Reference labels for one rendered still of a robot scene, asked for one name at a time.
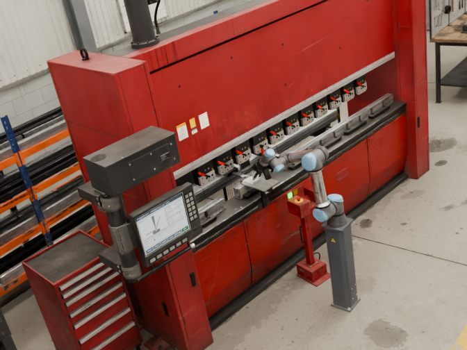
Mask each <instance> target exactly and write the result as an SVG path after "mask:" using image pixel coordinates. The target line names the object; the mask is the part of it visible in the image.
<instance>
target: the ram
mask: <svg viewBox="0 0 467 350"><path fill-rule="evenodd" d="M394 51H395V50H394V35H393V6H392V0H324V1H321V2H319V3H316V4H314V5H312V6H309V7H307V8H304V9H302V10H299V11H297V12H294V13H292V14H290V15H287V16H285V17H282V18H280V19H277V20H275V21H273V22H270V23H268V24H265V25H263V26H260V27H258V28H255V29H253V30H251V31H248V32H246V33H243V34H241V35H237V36H236V37H233V38H231V39H229V40H227V41H224V42H221V43H219V44H217V45H215V46H212V47H209V48H207V49H205V50H203V51H200V52H197V53H195V54H193V55H191V56H188V57H186V58H183V59H181V60H178V61H176V62H173V63H171V64H169V65H166V66H164V67H161V68H159V69H156V70H154V71H152V72H150V76H151V81H152V85H153V89H154V94H155V97H156V102H157V106H158V111H159V115H160V118H161V123H162V126H163V129H165V130H168V131H172V132H174V133H176V135H175V137H176V141H177V146H178V150H179V155H180V159H181V162H180V163H178V164H176V165H174V166H172V169H173V173H174V172H175V171H177V170H179V169H181V168H182V167H185V166H186V165H188V164H190V163H192V162H194V161H195V160H197V159H199V158H201V157H202V156H205V155H206V154H208V153H210V152H212V151H214V150H216V149H217V148H219V147H221V146H223V145H224V144H226V143H228V142H230V141H232V140H234V139H236V138H237V137H239V136H241V135H243V134H245V133H246V132H248V131H250V130H252V129H253V128H256V127H257V126H259V125H261V124H263V123H265V122H266V121H268V120H270V119H272V118H273V117H276V116H277V115H279V114H281V113H283V112H285V111H287V110H288V109H290V108H292V107H294V106H296V105H297V104H299V103H301V102H303V101H305V100H307V99H308V98H310V97H312V96H314V95H315V94H317V93H319V92H322V91H323V90H325V89H327V88H329V87H330V86H332V85H334V84H336V83H337V82H339V81H342V80H343V79H344V78H347V77H348V76H350V75H352V74H354V73H356V72H358V71H359V70H361V69H363V68H365V67H367V66H368V65H371V64H372V63H374V62H376V61H378V60H379V59H381V58H383V57H385V56H387V55H388V54H390V53H393V52H394ZM394 57H395V55H393V56H391V57H389V58H387V59H386V60H383V61H382V62H380V63H378V64H376V65H375V66H373V67H371V68H369V69H367V70H366V71H364V72H362V73H360V74H358V75H356V76H355V77H353V78H351V79H350V80H348V81H346V82H344V83H342V84H340V85H338V86H337V87H335V88H333V89H331V90H330V91H328V92H326V93H324V94H322V95H320V96H319V97H317V98H315V99H313V100H312V101H310V102H308V103H306V104H304V105H303V106H300V107H299V108H297V109H295V110H293V111H292V112H290V113H288V114H286V115H284V116H283V117H280V118H279V119H277V120H275V121H273V122H272V123H270V124H268V125H267V126H264V127H263V128H261V129H259V130H257V131H255V132H254V133H252V134H250V135H248V136H247V137H244V138H243V139H241V140H239V141H237V142H236V143H234V144H232V145H230V146H229V147H227V148H225V149H223V150H221V151H219V152H217V153H216V154H214V155H212V156H210V157H209V158H207V159H205V160H203V161H201V162H199V163H197V164H196V165H194V166H192V167H191V168H189V169H187V170H185V171H184V172H181V173H180V174H178V175H176V176H175V177H174V178H175V180H176V179H178V178H180V177H181V176H183V175H185V174H187V173H188V172H191V171H192V170H194V169H196V168H198V167H199V166H201V165H203V164H204V163H207V162H208V161H210V160H212V159H214V158H215V157H217V156H219V155H221V154H222V153H224V152H226V151H228V150H230V149H232V148H233V147H235V146H237V145H239V144H240V143H242V142H244V141H245V140H248V139H250V138H251V137H253V136H255V135H256V134H258V133H260V132H262V131H264V130H265V129H267V128H269V127H271V126H273V125H274V124H276V123H278V122H280V121H281V120H283V119H285V118H287V117H289V116H291V115H292V114H294V113H296V112H297V111H299V110H301V109H303V108H305V107H307V106H308V105H310V104H312V103H314V102H315V101H317V100H319V99H321V98H323V97H325V96H326V95H328V94H330V93H332V92H333V91H335V90H337V89H338V88H341V87H343V86H344V85H346V84H348V83H349V82H351V81H353V80H355V79H356V78H358V77H360V76H362V75H364V74H366V73H367V72H369V71H371V70H373V69H374V68H376V67H378V66H380V65H382V64H384V63H385V62H387V61H389V60H390V59H392V58H394ZM205 112H207V115H208V121H209V125H210V126H207V127H206V128H203V129H202V130H201V126H200V123H199V117H198V115H200V114H202V113H205ZM192 118H195V123H196V127H194V128H191V127H190V121H189V120H190V119H192ZM184 122H185V123H186V128H187V132H188V137H187V138H185V139H183V140H181V141H179V136H178V133H177V126H178V125H180V124H182V123H184ZM195 128H197V132H196V133H194V134H192V130H193V129H195Z"/></svg>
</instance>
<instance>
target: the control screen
mask: <svg viewBox="0 0 467 350"><path fill-rule="evenodd" d="M136 222H137V225H138V230H139V232H140V237H141V240H142V244H143V247H144V250H145V254H146V255H147V254H149V253H151V252H152V251H154V250H156V249H157V248H159V247H161V246H162V245H164V244H165V243H167V242H169V241H170V240H172V239H174V238H175V237H177V236H178V235H180V234H182V233H183V232H185V231H187V230H188V229H190V228H189V225H188V219H187V216H186V211H185V207H184V204H183V199H182V195H181V194H179V195H177V196H176V197H174V198H172V199H170V200H169V201H166V202H165V203H163V204H161V205H160V206H158V207H156V208H155V209H153V210H150V211H149V212H147V213H145V214H144V215H142V216H140V217H139V218H137V219H136ZM154 238H156V239H157V241H155V242H152V240H153V239H154Z"/></svg>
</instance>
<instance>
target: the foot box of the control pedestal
mask: <svg viewBox="0 0 467 350"><path fill-rule="evenodd" d="M314 260H315V261H317V262H319V263H318V264H317V265H315V266H313V267H312V268H310V267H307V266H306V265H304V264H303V263H304V262H306V258H305V259H304V260H302V261H300V262H299V263H297V264H296V265H297V276H299V277H300V278H302V279H304V280H305V281H307V282H309V283H310V284H312V285H314V286H316V287H318V286H319V285H320V284H322V283H324V282H325V281H326V280H328V279H329V278H331V276H330V273H328V272H327V264H326V263H325V262H323V261H321V260H318V259H317V258H314Z"/></svg>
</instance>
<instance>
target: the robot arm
mask: <svg viewBox="0 0 467 350"><path fill-rule="evenodd" d="M328 157H329V152H328V150H327V148H326V147H323V146H319V147H314V148H312V149H309V150H304V151H298V152H291V151H290V152H288V153H286V154H285V155H283V156H282V157H280V158H278V159H277V158H276V156H275V151H274V150H273V149H266V150H265V152H264V154H263V155H262V157H261V158H259V159H258V162H256V163H254V164H253V166H252V168H253V170H254V171H255V172H254V173H253V172H251V175H252V177H253V179H252V180H255V179H256V177H257V176H259V177H261V176H262V175H263V174H264V176H265V179H266V180H269V179H271V178H272V177H271V175H270V172H269V169H268V165H270V166H271V167H272V168H273V169H274V170H275V171H276V173H280V172H282V171H283V170H284V169H285V167H284V166H286V165H287V164H288V163H295V162H299V161H302V166H303V167H304V169H305V170H306V171H307V172H308V173H310V177H311V183H312V186H313V193H314V196H315V200H316V202H315V203H314V206H315V209H314V210H313V216H314V217H315V218H316V219H317V220H318V221H319V222H325V221H327V224H328V225H329V226H330V227H333V228H340V227H343V226H345V225H346V224H347V217H346V216H345V213H344V206H343V197H342V196H341V195H339V194H330V195H328V196H327V194H326V190H325V184H324V181H323V177H322V169H323V166H322V164H323V162H324V161H326V160H327V159H328Z"/></svg>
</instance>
